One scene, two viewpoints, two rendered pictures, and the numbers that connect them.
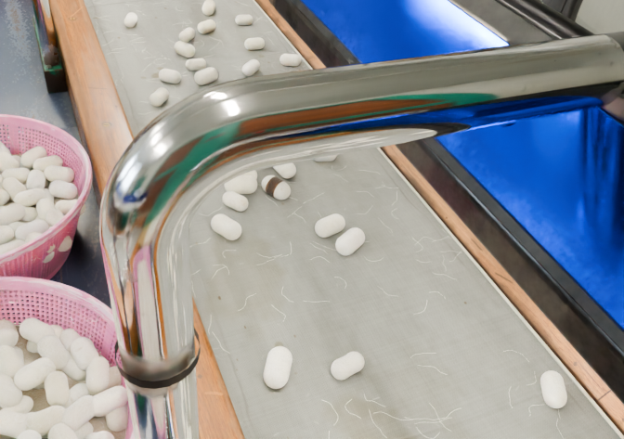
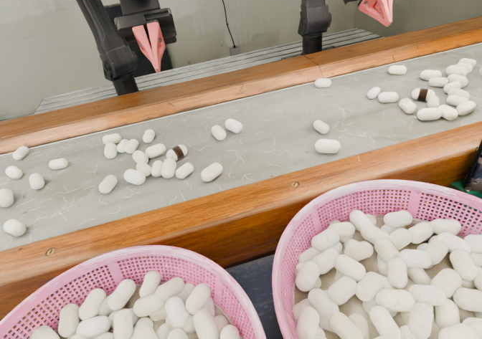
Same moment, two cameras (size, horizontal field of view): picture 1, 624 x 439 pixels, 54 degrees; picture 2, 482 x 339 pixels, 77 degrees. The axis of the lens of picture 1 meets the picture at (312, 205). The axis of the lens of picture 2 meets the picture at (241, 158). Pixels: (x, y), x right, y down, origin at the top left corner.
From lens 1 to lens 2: 55 cm
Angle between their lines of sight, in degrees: 55
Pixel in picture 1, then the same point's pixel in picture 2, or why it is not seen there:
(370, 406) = (340, 125)
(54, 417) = (388, 240)
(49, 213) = (162, 292)
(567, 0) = (107, 21)
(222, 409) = (368, 154)
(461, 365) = (310, 103)
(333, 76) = not seen: outside the picture
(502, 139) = not seen: outside the picture
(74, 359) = (333, 242)
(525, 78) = not seen: outside the picture
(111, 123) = (52, 247)
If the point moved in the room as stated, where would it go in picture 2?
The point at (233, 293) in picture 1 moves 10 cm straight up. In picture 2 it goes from (268, 170) to (262, 112)
